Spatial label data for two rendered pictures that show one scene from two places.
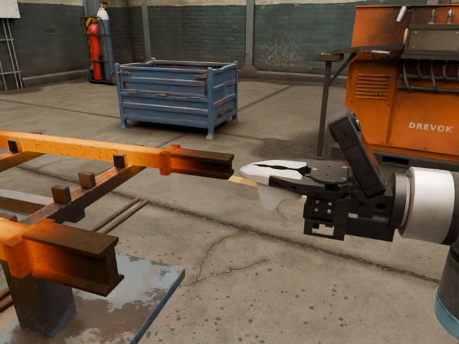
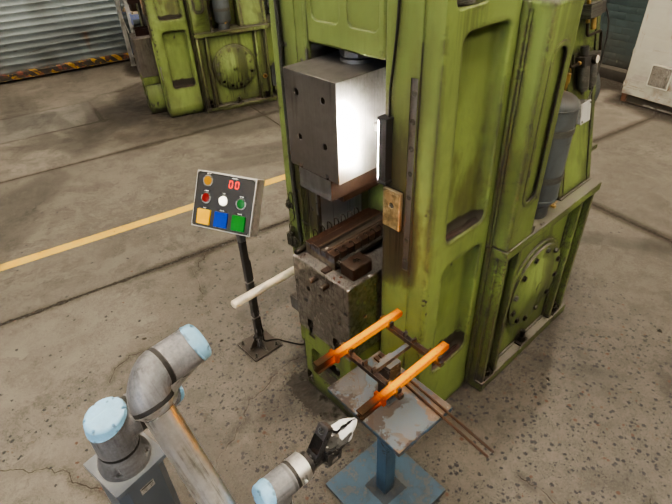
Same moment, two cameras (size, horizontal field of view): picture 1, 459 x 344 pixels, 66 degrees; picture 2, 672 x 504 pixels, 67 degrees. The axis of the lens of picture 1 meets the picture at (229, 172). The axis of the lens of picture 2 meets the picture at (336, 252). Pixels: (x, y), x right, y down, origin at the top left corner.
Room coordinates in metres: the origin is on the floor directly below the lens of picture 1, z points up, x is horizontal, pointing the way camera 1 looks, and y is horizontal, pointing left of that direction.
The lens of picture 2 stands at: (0.95, -0.89, 2.32)
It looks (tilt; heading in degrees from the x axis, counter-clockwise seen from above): 36 degrees down; 121
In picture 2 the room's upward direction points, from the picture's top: 3 degrees counter-clockwise
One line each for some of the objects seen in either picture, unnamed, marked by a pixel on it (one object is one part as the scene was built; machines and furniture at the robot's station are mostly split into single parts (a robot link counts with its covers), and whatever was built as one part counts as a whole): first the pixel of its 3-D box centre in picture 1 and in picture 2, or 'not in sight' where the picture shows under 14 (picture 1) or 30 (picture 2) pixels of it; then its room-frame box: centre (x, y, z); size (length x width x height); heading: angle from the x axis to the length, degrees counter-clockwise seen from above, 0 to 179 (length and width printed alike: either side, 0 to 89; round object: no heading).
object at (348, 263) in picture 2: not in sight; (356, 266); (0.11, 0.68, 0.95); 0.12 x 0.08 x 0.06; 72
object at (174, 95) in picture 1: (179, 94); not in sight; (4.16, 0.58, 0.36); 1.20 x 0.80 x 0.72; 68
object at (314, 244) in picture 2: not in sight; (352, 235); (-0.02, 0.87, 0.96); 0.42 x 0.20 x 0.09; 72
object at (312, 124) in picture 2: not in sight; (357, 114); (0.02, 0.86, 1.56); 0.42 x 0.39 x 0.40; 72
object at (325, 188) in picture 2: not in sight; (351, 166); (-0.02, 0.87, 1.32); 0.42 x 0.20 x 0.10; 72
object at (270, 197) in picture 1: (268, 190); (342, 427); (0.44, -0.05, 0.92); 0.09 x 0.03 x 0.06; 72
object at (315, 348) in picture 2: not in sight; (363, 345); (0.04, 0.87, 0.23); 0.55 x 0.37 x 0.47; 72
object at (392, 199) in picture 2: not in sight; (392, 209); (0.26, 0.70, 1.27); 0.09 x 0.02 x 0.17; 162
